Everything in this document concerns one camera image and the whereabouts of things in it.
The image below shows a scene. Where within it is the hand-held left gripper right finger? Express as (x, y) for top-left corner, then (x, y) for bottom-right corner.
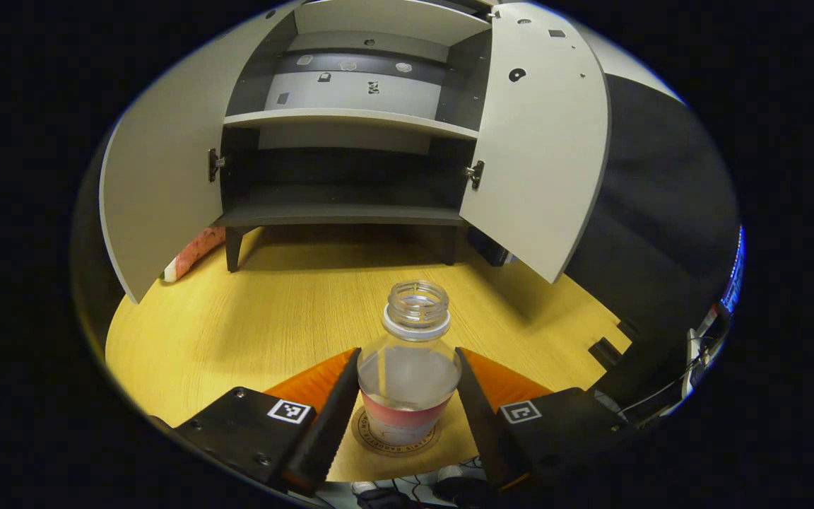
(455, 346), (637, 494)

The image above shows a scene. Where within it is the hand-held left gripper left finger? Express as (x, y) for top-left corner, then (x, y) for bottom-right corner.
(172, 346), (362, 494)

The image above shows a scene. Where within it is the round brown coaster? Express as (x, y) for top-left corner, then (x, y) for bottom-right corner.
(350, 404), (443, 457)

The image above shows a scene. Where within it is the clear plastic bottle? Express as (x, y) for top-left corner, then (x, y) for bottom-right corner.
(358, 281), (463, 447)

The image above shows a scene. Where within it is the grey cabinet door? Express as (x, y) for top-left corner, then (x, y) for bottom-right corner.
(459, 2), (613, 284)
(98, 0), (305, 305)

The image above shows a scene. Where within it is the grey cabinet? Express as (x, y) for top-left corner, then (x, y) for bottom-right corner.
(213, 0), (498, 274)

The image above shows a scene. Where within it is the white cabinet shelf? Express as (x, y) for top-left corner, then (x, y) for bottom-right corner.
(223, 108), (480, 141)

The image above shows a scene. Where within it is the black backdrop cloth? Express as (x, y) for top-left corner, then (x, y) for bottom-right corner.
(562, 71), (741, 425)
(71, 134), (125, 340)

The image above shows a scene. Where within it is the blue lit screen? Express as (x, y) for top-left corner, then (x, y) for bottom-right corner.
(721, 226), (746, 313)

